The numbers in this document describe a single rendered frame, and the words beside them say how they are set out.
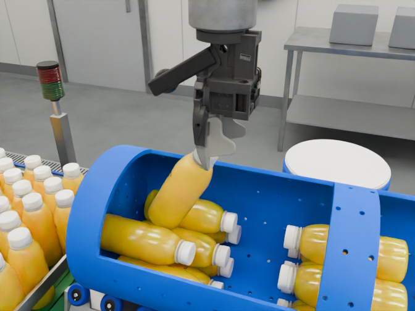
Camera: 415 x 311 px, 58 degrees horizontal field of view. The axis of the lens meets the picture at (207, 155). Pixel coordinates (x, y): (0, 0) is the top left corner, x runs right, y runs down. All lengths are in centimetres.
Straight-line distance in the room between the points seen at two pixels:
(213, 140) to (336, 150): 65
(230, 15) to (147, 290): 43
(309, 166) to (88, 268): 64
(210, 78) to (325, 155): 65
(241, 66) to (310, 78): 341
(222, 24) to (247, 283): 52
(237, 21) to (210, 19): 3
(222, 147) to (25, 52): 500
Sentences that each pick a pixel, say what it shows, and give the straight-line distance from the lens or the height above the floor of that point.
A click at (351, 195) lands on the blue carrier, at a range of 61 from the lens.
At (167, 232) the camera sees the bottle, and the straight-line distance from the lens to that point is 67.
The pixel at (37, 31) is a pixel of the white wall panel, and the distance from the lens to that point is 522.
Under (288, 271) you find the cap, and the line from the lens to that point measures 63.
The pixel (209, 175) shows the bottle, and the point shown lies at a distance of 62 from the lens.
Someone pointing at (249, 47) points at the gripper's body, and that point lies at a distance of 51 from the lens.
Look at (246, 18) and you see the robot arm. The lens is 50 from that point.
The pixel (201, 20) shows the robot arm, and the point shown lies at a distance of 50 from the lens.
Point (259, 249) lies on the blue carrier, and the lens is 83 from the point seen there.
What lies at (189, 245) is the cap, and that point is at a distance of 66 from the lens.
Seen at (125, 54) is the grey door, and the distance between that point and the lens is 449.
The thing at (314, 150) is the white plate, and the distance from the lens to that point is 114.
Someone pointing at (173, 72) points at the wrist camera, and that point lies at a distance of 55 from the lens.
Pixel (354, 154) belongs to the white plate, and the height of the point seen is 104.
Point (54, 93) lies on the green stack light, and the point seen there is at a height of 118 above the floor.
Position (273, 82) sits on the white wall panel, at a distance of 398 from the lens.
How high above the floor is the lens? 157
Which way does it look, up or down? 30 degrees down
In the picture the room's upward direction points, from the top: straight up
